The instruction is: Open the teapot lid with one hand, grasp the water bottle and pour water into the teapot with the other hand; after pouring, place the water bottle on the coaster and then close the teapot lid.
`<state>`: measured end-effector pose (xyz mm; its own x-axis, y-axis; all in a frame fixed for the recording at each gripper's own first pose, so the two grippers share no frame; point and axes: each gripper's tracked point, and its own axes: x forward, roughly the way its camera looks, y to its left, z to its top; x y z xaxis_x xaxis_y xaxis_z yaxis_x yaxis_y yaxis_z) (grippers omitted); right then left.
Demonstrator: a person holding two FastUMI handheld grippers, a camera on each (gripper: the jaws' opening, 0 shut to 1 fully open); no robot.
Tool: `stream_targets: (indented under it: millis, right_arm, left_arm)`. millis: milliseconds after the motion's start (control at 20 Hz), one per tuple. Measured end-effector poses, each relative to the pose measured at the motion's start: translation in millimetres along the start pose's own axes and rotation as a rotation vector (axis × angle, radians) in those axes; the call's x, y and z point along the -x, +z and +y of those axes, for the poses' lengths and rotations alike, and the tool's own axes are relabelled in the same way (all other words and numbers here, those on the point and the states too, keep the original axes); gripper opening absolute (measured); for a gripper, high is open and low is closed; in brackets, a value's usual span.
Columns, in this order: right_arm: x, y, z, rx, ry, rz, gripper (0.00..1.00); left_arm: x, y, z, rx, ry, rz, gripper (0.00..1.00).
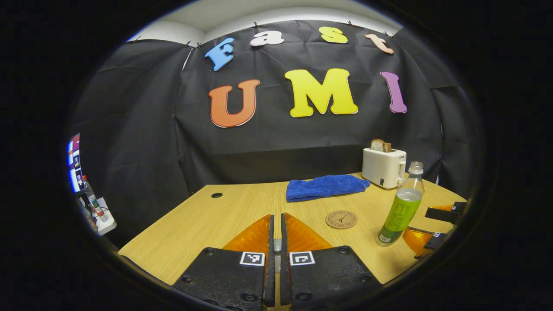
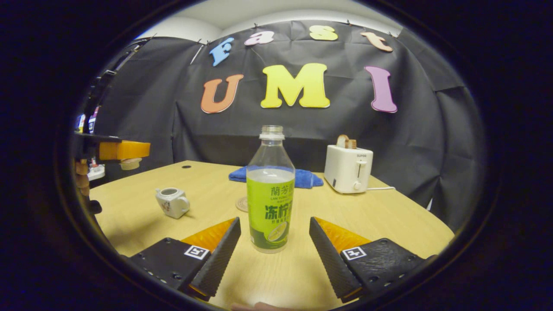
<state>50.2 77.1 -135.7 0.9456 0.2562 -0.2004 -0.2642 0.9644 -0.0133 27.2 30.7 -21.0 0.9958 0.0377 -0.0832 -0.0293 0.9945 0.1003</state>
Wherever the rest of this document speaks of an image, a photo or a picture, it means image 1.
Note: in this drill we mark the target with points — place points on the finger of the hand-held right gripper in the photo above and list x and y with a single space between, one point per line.
434 242
440 214

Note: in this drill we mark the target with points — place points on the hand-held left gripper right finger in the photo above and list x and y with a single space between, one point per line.
284 276

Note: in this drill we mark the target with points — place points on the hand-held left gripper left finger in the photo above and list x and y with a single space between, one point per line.
270 276

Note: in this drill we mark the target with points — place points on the white teacup lid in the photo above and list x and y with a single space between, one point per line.
277 245

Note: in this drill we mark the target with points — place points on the green label water bottle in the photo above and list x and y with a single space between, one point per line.
399 216

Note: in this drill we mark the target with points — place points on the round cork coaster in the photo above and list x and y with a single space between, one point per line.
341 219

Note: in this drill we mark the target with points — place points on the small clear plastic bottle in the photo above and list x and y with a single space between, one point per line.
91 199

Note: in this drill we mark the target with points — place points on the white toaster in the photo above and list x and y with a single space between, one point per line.
382 168

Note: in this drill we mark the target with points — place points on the bread slice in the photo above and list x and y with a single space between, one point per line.
379 146

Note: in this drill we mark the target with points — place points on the blue towel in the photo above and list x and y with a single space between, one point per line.
324 186

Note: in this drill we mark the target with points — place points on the white power strip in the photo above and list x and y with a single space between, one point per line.
108 224

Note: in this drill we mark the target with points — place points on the computer monitor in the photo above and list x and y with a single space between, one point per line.
74 172

